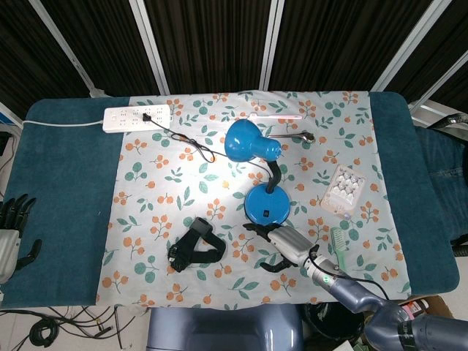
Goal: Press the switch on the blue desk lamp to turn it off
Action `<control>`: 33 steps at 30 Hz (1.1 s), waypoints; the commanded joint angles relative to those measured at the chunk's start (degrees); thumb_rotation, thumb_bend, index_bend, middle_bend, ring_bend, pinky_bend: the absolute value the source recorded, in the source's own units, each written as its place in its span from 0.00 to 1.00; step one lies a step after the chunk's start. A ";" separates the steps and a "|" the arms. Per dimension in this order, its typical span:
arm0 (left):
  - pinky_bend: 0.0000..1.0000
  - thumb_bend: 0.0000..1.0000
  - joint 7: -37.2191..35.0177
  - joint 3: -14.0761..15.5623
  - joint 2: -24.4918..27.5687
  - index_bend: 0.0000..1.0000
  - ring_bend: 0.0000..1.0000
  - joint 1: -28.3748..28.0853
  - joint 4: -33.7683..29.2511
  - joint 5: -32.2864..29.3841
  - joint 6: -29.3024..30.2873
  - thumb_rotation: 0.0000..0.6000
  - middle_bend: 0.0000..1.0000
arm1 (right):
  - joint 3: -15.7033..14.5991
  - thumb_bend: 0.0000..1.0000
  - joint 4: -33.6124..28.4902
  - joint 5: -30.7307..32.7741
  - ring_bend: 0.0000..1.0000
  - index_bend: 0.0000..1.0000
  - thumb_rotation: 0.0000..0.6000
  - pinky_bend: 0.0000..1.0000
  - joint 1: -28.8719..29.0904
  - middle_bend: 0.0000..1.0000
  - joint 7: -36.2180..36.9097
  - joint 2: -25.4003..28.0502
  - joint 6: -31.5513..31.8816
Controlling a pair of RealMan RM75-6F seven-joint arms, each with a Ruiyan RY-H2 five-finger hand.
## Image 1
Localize white power strip cable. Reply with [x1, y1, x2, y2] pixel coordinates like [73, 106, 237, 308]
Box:
[21, 117, 105, 129]

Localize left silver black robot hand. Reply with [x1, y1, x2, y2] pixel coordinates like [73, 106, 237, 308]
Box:
[0, 193, 42, 284]

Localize floral tablecloth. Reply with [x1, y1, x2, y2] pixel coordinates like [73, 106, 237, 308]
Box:
[95, 89, 412, 307]

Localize pink toothbrush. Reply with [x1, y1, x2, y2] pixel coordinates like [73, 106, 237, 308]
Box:
[249, 113, 303, 121]

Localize black floor cables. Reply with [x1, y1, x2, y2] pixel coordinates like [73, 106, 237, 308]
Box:
[0, 306, 136, 350]

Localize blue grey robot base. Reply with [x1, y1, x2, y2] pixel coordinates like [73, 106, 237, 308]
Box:
[146, 303, 305, 351]

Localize clear blister pack of bulbs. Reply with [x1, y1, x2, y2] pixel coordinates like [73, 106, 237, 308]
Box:
[320, 164, 368, 219]

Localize teal table cover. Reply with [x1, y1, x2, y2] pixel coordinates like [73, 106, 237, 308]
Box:
[0, 91, 461, 310]

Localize cardboard box with items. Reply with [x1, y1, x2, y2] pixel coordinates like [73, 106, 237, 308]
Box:
[350, 294, 458, 351]

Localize blue jeans person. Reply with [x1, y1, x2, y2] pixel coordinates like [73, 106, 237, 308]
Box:
[413, 127, 468, 242]

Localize black power plug and cord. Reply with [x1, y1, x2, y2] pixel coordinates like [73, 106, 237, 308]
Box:
[141, 113, 271, 184]

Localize green hair brush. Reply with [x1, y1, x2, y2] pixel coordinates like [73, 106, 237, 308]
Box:
[329, 226, 350, 273]

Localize blue desk lamp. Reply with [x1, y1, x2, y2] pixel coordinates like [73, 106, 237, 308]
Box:
[223, 118, 292, 228]

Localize metal spoon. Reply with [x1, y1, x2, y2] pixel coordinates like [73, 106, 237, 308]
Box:
[269, 132, 316, 143]

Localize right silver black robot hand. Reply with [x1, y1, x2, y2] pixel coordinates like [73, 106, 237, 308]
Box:
[242, 222, 320, 273]

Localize black office chair armrest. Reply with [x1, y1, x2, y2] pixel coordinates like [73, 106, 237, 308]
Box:
[431, 112, 468, 129]

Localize white power strip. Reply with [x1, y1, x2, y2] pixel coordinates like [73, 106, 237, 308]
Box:
[102, 104, 173, 135]

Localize black strap with buckle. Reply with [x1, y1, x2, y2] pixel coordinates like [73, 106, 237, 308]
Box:
[167, 216, 227, 273]

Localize black round bin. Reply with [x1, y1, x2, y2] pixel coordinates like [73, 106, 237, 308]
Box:
[302, 301, 366, 344]

